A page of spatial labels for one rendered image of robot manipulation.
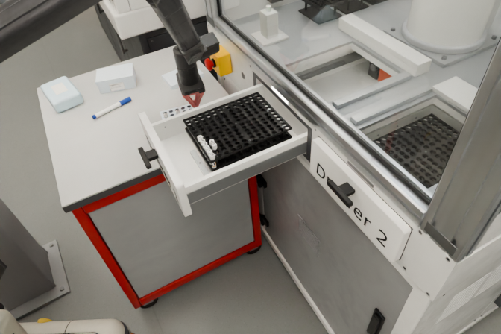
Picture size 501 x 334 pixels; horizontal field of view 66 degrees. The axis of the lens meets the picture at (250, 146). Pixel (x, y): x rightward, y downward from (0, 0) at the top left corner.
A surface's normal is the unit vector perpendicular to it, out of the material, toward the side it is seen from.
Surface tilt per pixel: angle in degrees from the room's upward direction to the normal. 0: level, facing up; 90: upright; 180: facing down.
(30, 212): 0
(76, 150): 0
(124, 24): 90
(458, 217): 90
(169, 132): 90
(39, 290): 90
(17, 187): 0
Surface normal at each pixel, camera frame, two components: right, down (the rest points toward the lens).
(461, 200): -0.88, 0.37
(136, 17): 0.47, 0.59
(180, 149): -0.07, -0.72
